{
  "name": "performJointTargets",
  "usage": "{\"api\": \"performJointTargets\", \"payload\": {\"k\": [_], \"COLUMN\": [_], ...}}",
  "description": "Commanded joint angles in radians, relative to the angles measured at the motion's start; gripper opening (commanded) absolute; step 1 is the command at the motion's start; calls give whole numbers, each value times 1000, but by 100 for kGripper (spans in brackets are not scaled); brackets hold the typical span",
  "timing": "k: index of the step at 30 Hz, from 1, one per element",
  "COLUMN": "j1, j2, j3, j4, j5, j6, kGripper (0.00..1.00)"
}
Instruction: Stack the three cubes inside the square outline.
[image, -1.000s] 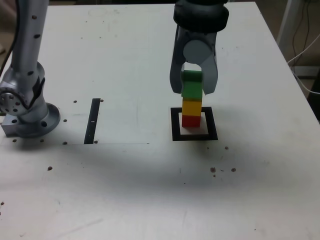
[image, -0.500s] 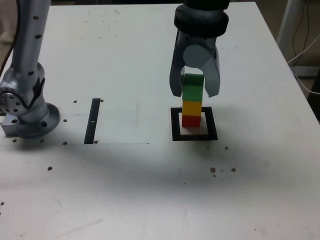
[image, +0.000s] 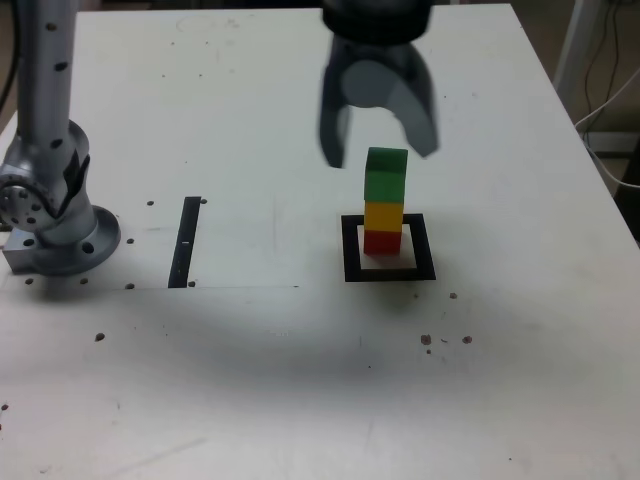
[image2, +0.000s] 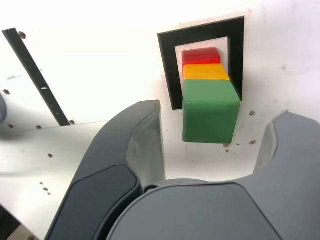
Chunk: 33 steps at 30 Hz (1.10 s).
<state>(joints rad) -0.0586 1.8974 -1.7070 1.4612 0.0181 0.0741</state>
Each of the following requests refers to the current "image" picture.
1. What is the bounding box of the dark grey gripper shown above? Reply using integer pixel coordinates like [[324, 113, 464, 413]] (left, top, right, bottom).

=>
[[317, 34, 442, 170]]

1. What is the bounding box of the green cube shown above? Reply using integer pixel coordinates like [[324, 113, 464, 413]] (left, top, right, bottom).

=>
[[363, 146, 409, 204]]

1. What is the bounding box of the yellow cube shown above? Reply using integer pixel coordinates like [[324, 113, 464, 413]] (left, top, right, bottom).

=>
[[363, 199, 404, 234]]

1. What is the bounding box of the red cube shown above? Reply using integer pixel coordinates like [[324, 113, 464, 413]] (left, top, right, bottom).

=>
[[362, 229, 403, 256]]

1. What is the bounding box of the black tape square outline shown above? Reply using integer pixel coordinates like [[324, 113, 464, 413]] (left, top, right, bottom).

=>
[[340, 213, 437, 283]]

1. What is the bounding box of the black tape strip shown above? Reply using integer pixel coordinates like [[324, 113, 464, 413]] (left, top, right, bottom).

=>
[[167, 196, 201, 290]]

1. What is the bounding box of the white background post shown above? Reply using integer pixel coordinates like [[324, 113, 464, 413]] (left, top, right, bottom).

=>
[[552, 0, 590, 96]]

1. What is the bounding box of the black hanging background cable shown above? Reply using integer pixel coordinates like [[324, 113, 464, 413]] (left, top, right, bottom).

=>
[[584, 0, 624, 119]]

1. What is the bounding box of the white background cable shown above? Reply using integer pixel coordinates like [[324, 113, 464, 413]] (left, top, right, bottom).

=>
[[574, 64, 640, 190]]

